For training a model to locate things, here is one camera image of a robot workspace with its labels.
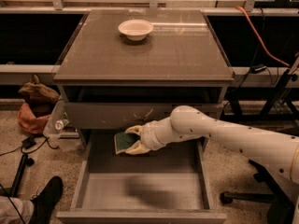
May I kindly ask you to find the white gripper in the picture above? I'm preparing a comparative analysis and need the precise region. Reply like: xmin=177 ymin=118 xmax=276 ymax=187
xmin=125 ymin=121 xmax=164 ymax=155

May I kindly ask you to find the green and yellow sponge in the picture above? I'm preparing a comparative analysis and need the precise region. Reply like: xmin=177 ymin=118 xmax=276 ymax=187
xmin=114 ymin=132 xmax=138 ymax=154

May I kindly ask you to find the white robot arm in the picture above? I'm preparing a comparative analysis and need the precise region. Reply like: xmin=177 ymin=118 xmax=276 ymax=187
xmin=125 ymin=105 xmax=299 ymax=184

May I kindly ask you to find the open grey bottom drawer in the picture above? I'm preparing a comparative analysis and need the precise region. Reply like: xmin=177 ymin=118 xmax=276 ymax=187
xmin=57 ymin=132 xmax=227 ymax=224

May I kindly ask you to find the grey drawer cabinet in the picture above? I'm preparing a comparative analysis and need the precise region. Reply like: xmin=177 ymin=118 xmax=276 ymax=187
xmin=54 ymin=9 xmax=234 ymax=142

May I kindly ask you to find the clear plastic bin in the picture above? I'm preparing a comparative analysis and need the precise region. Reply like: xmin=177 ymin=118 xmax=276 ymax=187
xmin=43 ymin=100 xmax=84 ymax=151

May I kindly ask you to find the brown and orange cloth bag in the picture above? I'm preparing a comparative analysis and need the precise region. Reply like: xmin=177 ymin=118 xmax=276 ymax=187
xmin=18 ymin=74 xmax=60 ymax=134

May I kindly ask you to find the white paper bowl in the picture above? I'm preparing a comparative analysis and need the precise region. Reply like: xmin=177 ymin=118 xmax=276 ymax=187
xmin=118 ymin=20 xmax=153 ymax=41

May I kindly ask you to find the black tripod leg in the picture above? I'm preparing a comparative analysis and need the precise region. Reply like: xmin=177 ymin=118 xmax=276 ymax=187
xmin=9 ymin=153 xmax=35 ymax=197

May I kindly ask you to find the black shoe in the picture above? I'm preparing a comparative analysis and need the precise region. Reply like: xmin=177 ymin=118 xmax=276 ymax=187
xmin=29 ymin=176 xmax=64 ymax=224

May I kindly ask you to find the grey trouser leg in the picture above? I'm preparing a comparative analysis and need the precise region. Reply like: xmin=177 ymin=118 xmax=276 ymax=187
xmin=0 ymin=196 xmax=34 ymax=224

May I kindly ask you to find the black office chair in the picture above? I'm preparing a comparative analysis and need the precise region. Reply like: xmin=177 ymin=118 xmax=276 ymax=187
xmin=220 ymin=159 xmax=295 ymax=224

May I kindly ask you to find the black power adapter with cable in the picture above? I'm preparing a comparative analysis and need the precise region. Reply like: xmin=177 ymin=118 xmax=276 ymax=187
xmin=0 ymin=136 xmax=59 ymax=157

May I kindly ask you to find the orange cable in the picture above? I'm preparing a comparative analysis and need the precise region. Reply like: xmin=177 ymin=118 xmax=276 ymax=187
xmin=235 ymin=5 xmax=291 ymax=68

